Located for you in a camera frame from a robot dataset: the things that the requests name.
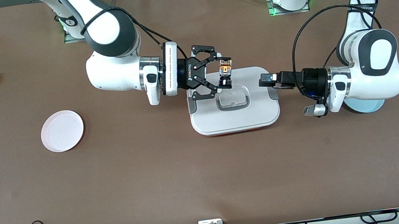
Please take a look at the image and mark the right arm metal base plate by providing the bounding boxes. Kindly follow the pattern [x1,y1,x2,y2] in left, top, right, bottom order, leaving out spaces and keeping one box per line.
[62,25,88,45]

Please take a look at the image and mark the light blue round plate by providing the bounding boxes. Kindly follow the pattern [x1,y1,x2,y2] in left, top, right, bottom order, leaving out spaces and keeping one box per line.
[342,94,388,117]

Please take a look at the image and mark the orange push-button switch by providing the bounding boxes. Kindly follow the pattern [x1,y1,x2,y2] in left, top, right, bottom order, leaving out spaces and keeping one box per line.
[215,59,236,88]

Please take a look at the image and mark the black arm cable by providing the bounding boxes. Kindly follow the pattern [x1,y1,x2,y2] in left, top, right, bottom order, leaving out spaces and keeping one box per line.
[282,0,389,74]
[77,0,189,75]

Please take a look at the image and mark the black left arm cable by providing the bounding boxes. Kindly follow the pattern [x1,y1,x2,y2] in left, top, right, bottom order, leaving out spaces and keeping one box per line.
[282,0,389,74]

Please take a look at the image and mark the pink round plate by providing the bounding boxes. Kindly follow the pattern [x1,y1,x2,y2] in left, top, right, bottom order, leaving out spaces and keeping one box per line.
[38,108,88,155]

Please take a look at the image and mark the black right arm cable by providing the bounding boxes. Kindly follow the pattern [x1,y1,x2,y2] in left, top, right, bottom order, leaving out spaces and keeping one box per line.
[77,0,189,75]

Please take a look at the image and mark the white lidded storage box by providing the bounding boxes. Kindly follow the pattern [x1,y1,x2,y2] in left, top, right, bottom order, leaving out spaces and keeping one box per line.
[183,63,283,140]

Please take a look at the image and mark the black coiled cable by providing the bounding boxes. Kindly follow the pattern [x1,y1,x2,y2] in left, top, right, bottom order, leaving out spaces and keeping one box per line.
[359,208,399,224]

